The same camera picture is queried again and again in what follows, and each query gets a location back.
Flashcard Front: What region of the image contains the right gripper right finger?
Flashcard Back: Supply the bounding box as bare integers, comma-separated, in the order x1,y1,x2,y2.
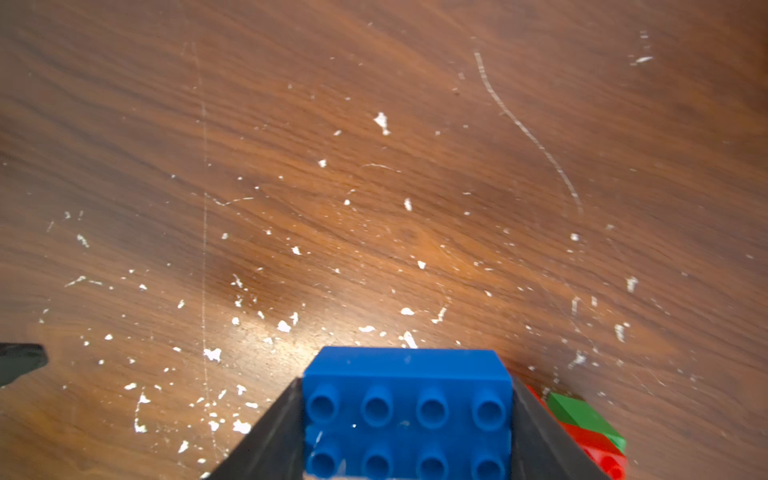
509,378,608,479

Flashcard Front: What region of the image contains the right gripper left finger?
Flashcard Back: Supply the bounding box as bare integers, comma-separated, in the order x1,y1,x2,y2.
208,377,305,480

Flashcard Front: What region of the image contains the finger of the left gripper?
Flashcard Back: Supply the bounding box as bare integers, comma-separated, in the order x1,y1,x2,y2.
0,343,48,387

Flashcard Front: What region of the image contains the green lego brick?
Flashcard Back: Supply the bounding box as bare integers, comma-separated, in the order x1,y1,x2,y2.
546,393,627,454

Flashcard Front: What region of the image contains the long red lego brick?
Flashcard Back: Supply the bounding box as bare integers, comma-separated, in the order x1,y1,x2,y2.
558,420,627,480

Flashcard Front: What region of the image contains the long blue lego brick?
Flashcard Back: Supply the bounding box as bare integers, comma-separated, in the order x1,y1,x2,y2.
302,347,514,479

